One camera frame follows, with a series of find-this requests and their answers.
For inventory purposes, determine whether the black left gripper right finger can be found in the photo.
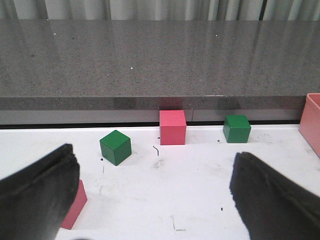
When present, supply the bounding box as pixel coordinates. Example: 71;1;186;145
229;152;320;240

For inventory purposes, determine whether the grey white curtain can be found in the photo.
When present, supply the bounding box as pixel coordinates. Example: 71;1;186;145
0;0;320;21

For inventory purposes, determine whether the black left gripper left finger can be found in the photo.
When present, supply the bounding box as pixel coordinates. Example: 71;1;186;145
0;144;80;240

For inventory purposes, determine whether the green cube left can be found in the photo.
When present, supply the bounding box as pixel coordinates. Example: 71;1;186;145
99;130;132;166

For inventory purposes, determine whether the pink plastic bin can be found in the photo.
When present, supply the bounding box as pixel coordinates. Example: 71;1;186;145
299;93;320;157

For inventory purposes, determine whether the pink cube at back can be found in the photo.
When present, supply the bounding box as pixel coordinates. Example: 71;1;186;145
159;110;187;145

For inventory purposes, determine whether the pink cube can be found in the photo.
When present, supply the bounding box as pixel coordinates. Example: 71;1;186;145
60;179;88;230
159;110;187;145

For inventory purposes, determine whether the green cube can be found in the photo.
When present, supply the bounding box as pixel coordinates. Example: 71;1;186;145
223;115;251;144
99;130;132;166

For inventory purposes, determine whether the green cube right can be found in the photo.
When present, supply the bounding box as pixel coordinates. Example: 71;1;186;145
223;115;251;144

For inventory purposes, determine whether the pink cube near left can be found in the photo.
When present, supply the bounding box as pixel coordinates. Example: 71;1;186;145
60;179;88;230

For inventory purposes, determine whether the grey stone counter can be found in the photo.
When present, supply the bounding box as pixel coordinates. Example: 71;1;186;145
0;19;320;125

